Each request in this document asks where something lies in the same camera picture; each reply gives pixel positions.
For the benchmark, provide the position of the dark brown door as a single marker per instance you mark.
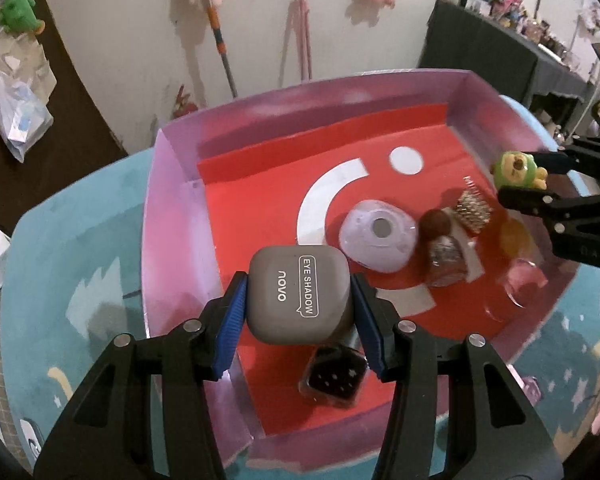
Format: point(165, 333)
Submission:
point(55, 125)

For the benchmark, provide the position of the yellow green toy figure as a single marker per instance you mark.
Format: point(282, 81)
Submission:
point(517, 167)

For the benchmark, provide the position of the clear plastic bag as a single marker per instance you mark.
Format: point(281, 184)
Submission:
point(22, 115)

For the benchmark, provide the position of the row of cosmetic bottles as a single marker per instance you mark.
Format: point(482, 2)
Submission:
point(520, 15)

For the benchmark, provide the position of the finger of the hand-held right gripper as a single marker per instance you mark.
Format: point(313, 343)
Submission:
point(580, 157)
point(535, 203)

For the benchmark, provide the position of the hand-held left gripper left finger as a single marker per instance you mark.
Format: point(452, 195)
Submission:
point(227, 330)

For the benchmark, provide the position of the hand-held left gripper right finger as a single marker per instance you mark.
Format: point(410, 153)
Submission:
point(375, 335)

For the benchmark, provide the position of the table with dark cloth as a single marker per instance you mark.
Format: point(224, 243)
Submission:
point(480, 50)

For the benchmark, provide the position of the pink plastic stick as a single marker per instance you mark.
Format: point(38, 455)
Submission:
point(302, 35)

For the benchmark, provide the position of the grey eyeshadow case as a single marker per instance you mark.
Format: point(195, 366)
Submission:
point(300, 295)

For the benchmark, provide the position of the black square dotted box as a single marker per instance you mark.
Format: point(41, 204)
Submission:
point(332, 375)

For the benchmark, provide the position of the pink cardboard box red inside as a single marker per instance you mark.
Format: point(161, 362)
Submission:
point(180, 240)

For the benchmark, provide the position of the pink white round case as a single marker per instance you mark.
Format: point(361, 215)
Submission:
point(370, 250)

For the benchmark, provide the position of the glitter bottle with brown cap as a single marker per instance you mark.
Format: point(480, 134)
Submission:
point(442, 255)

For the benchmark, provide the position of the orange round container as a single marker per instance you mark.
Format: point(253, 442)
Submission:
point(515, 237)

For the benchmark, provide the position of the gold studded cylinder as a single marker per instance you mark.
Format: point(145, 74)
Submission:
point(472, 210)

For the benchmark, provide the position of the green plush toy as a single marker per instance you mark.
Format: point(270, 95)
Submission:
point(20, 10)

